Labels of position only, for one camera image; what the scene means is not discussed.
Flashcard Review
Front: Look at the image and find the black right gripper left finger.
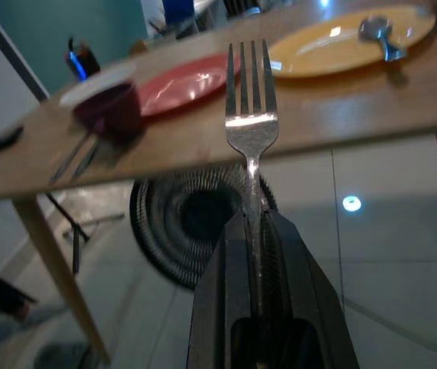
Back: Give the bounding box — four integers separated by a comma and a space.
186, 213, 260, 369

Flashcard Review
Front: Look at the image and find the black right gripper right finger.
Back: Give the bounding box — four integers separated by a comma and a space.
259, 209, 360, 369

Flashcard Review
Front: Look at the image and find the silver fork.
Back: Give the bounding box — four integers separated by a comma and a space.
223, 38, 279, 321

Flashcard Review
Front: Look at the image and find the black floor fan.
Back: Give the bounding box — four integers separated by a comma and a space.
128, 162, 280, 292

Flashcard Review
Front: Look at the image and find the black folding stand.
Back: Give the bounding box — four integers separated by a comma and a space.
44, 191, 91, 274

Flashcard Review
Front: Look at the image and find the steel cutlery piece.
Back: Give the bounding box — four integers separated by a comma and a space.
48, 132, 93, 184
71, 138, 102, 181

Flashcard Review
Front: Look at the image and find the red plate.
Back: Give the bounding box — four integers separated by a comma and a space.
136, 53, 242, 118

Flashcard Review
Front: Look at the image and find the dark purple bowl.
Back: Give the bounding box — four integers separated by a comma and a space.
71, 80, 143, 144

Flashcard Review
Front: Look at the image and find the yellow plate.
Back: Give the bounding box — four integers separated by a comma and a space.
267, 5, 437, 80

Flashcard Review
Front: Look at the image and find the white plate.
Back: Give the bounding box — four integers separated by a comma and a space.
58, 62, 137, 108

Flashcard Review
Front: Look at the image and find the silver spoon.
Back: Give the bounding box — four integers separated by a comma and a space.
357, 14, 409, 63

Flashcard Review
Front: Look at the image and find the black speaker with blue light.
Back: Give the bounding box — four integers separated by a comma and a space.
63, 35, 102, 82

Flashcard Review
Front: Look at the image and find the blue container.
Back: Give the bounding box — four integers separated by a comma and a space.
162, 0, 195, 25

